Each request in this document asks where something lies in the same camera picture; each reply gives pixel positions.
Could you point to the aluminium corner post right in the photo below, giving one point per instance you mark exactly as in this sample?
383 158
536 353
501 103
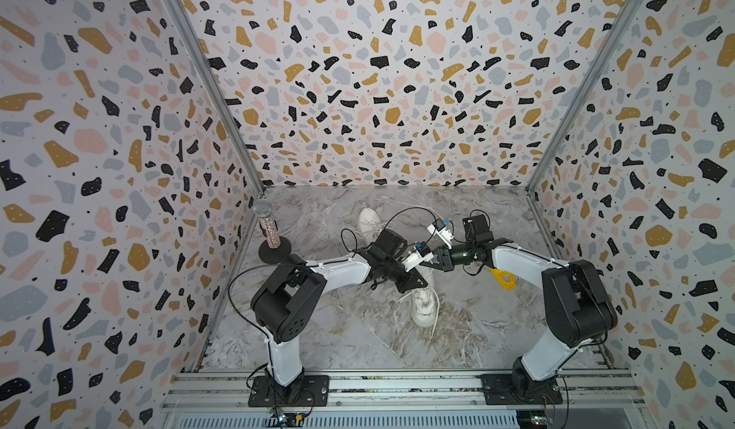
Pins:
598 66

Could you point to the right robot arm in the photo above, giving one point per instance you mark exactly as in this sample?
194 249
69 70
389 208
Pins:
577 307

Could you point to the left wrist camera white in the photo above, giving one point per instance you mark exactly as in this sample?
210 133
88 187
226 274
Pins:
419 254

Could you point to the aluminium corner post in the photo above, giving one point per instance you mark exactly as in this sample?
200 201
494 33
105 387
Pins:
200 62
598 66

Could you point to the aluminium corner post left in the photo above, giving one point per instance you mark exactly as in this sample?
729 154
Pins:
200 62

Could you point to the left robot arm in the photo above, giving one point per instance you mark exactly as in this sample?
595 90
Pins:
285 303

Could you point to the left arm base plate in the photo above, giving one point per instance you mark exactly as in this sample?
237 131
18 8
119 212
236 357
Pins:
287 391

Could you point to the aluminium front rail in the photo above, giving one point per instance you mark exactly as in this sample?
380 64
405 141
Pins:
423 390

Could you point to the white sneaker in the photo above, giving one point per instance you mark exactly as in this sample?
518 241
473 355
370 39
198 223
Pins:
369 226
425 302

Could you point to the yellow plastic frame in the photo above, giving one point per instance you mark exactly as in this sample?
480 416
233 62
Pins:
506 279

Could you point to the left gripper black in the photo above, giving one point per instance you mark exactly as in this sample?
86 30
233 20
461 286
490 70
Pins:
412 282

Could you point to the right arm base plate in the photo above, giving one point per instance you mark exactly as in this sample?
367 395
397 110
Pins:
517 389

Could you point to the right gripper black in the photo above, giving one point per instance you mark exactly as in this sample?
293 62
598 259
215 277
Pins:
442 257

